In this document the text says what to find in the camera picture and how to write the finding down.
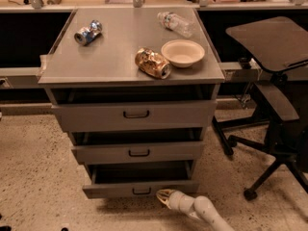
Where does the grey drawer cabinet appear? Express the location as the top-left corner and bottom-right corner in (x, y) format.
(38, 7), (225, 181)

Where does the grey bottom drawer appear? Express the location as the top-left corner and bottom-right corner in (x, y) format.
(83, 160), (199, 198)

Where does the crushed gold soda can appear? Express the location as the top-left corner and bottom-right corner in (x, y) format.
(135, 48), (171, 79)

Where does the grey drawer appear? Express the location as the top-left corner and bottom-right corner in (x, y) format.
(71, 141), (203, 165)
(52, 100), (217, 132)
(83, 160), (199, 198)

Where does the beige paper bowl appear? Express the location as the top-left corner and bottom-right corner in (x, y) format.
(161, 39), (205, 68)

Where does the grey top drawer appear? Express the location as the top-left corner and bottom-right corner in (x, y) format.
(52, 100), (217, 132)

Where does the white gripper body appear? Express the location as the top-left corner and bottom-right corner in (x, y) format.
(167, 191), (195, 217)

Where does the clear plastic water bottle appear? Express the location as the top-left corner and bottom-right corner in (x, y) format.
(157, 12), (193, 38)

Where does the grey middle drawer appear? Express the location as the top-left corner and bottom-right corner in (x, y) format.
(71, 141), (203, 165)

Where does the crushed blue soda can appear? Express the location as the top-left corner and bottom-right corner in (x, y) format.
(74, 20), (102, 46)

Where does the black office chair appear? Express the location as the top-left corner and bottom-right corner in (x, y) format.
(213, 16), (308, 201)

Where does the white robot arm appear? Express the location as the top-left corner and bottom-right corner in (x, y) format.
(156, 189), (235, 231)

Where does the long lab workbench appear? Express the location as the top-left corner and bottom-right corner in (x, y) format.
(0, 0), (308, 102)

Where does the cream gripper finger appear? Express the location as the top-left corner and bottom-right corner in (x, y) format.
(156, 189), (174, 198)
(158, 198), (170, 209)

